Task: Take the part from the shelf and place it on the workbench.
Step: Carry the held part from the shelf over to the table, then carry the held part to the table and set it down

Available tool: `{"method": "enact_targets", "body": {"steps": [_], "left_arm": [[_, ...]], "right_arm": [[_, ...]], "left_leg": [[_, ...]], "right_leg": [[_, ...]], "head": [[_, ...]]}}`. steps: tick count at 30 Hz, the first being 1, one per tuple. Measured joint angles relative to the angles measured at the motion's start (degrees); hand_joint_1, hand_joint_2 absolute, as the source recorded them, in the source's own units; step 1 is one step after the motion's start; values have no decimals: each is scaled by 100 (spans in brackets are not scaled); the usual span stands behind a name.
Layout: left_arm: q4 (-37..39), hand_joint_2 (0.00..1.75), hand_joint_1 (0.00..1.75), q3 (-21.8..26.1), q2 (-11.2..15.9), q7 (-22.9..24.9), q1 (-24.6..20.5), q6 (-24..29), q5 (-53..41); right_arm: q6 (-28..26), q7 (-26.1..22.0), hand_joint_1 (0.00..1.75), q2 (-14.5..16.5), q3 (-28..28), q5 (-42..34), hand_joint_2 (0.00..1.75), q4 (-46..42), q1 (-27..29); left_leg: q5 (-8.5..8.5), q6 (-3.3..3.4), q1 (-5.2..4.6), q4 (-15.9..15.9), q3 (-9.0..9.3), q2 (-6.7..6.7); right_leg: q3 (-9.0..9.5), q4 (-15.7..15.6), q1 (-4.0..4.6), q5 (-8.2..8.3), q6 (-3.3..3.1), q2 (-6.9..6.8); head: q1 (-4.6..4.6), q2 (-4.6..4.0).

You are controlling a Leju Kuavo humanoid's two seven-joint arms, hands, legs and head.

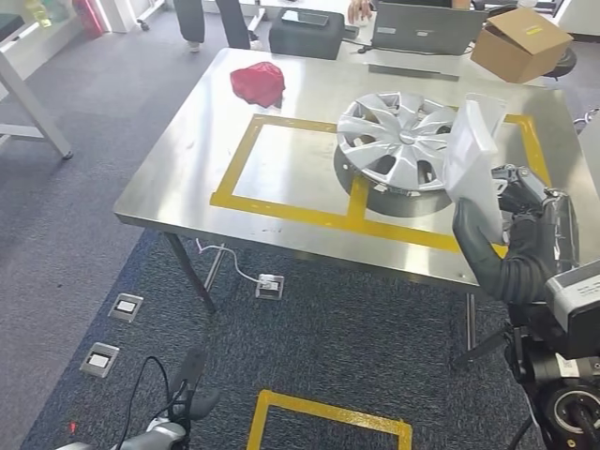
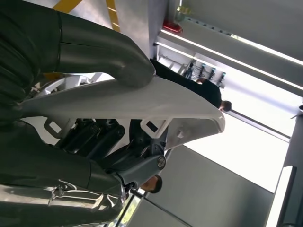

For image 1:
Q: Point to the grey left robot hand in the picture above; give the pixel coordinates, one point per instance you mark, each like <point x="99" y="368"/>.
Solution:
<point x="206" y="405"/>

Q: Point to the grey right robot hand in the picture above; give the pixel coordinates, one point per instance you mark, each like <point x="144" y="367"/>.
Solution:
<point x="539" y="236"/>

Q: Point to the white plastic part orange writing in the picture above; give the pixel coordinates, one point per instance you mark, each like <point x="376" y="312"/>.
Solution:
<point x="469" y="161"/>

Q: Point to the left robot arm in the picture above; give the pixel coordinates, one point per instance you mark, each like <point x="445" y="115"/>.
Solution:
<point x="159" y="435"/>

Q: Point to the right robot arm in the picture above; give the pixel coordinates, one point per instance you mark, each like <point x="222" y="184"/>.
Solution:
<point x="520" y="279"/>

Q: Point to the person's forearm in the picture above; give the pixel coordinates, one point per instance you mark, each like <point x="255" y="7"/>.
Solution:
<point x="462" y="4"/>

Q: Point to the white table panel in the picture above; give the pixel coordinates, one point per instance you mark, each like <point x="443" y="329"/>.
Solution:
<point x="592" y="161"/>

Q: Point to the silver floor outlet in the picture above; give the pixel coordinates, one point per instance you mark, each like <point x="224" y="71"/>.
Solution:
<point x="125" y="307"/>
<point x="269" y="287"/>
<point x="99" y="360"/>

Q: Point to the yellow floor tape square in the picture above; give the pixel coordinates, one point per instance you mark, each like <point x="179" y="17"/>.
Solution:
<point x="328" y="411"/>

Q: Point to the black office chair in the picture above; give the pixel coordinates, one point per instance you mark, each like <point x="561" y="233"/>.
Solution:
<point x="562" y="62"/>

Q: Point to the open brown cardboard box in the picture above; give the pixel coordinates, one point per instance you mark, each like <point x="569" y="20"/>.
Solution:
<point x="520" y="43"/>

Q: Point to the silver wheel hubcap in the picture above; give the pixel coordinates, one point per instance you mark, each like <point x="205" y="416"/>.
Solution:
<point x="398" y="136"/>

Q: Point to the grey flat bar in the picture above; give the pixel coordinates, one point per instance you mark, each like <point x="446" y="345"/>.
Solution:
<point x="412" y="72"/>

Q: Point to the grey laptop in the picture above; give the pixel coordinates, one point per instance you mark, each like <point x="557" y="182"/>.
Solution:
<point x="422" y="31"/>

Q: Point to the white office table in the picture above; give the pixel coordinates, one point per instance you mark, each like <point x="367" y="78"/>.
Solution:
<point x="356" y="53"/>

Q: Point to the person's hand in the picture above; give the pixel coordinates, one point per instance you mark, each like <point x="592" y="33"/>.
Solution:
<point x="360" y="11"/>

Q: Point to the person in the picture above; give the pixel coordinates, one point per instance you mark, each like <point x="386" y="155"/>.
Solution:
<point x="187" y="18"/>
<point x="361" y="9"/>

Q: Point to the red cloth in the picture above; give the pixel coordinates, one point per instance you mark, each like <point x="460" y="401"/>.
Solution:
<point x="257" y="84"/>

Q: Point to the black hard case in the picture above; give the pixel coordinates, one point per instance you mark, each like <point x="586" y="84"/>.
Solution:
<point x="305" y="40"/>

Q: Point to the green top white desk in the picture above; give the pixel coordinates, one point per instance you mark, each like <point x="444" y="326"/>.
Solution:
<point x="28" y="93"/>

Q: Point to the white rolling stand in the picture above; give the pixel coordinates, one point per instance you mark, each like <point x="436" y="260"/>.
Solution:
<point x="117" y="12"/>

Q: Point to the yellow tape rectangle frame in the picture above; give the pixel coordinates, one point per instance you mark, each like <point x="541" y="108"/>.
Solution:
<point x="305" y="216"/>

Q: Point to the steel frame table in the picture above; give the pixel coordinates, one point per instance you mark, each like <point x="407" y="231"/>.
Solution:
<point x="187" y="155"/>

